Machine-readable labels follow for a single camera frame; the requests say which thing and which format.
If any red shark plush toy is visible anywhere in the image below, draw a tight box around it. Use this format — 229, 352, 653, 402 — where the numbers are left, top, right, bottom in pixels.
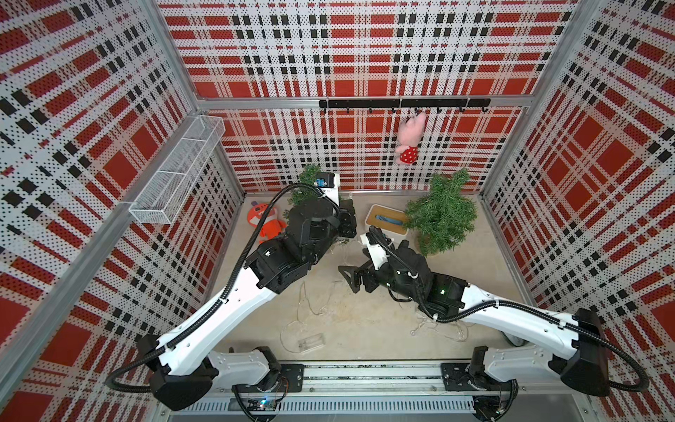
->
247, 202, 288, 244

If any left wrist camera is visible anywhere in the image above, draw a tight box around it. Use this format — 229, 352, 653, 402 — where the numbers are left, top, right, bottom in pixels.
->
314, 172, 340, 204

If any small green christmas tree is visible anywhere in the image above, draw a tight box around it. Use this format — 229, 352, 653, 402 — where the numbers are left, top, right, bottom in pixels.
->
405, 169, 477, 257
282, 165, 339, 220

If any teal alarm clock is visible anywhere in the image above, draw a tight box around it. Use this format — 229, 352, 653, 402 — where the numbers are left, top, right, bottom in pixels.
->
502, 332, 528, 347

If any left small green christmas tree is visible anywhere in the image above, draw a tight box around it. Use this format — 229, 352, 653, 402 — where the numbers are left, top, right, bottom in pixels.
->
282, 165, 339, 220

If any clear star string light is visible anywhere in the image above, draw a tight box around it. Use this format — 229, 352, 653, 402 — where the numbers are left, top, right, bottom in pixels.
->
278, 236, 360, 354

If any white tissue box wooden lid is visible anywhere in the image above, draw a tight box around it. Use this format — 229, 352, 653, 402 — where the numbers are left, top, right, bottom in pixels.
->
365, 204, 408, 237

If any pink pig plush toy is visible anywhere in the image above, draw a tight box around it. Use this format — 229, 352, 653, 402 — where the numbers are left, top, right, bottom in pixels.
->
395, 112, 427, 165

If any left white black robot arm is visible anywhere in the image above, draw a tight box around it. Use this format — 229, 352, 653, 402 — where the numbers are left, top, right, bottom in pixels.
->
105, 172, 356, 411

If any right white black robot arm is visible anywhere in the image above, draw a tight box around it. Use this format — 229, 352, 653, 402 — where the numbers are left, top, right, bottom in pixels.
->
339, 227, 650, 397

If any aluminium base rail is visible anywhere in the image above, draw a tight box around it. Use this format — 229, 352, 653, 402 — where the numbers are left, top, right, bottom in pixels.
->
152, 360, 582, 421

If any right small green christmas tree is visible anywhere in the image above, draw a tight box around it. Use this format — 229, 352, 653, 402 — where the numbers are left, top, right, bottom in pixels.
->
405, 169, 477, 257

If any black wall hook rail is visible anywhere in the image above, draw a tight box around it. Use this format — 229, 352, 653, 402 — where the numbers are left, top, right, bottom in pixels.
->
318, 98, 491, 111

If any white wire mesh basket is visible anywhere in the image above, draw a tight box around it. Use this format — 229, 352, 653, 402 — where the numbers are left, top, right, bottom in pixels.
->
129, 115, 225, 225

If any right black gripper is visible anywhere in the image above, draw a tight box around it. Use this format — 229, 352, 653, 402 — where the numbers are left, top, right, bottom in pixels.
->
339, 249, 421, 303

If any right clear string light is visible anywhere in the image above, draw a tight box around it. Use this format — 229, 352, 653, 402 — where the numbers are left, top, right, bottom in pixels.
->
410, 311, 469, 343

